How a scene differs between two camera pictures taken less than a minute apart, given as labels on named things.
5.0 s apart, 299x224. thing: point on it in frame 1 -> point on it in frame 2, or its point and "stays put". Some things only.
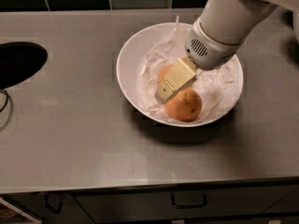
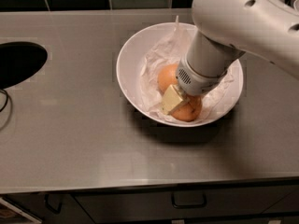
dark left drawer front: x=50 y=208 stays put
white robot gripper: x=209 y=51 -> x=196 y=82
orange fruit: x=185 y=105 stays put
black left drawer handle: x=47 y=204 stays put
